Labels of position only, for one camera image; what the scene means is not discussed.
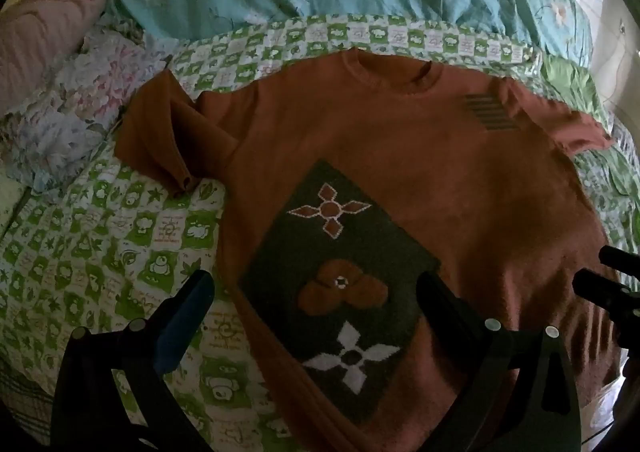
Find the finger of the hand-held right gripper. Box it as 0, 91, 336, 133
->
598, 245, 640, 286
572, 269, 640, 329

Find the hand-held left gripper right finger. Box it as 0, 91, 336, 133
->
415, 273, 584, 452

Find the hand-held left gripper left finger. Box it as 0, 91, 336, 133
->
50, 271, 216, 452

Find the orange knitted sweater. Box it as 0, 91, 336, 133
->
114, 47, 632, 452

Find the green checked bed sheet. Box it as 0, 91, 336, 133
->
0, 14, 640, 452

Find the green leaf print cloth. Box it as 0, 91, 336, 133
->
541, 54, 640, 213

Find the pastel floral pillow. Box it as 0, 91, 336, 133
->
0, 15, 173, 193

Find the pink quilt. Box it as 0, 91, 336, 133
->
0, 0, 132, 109

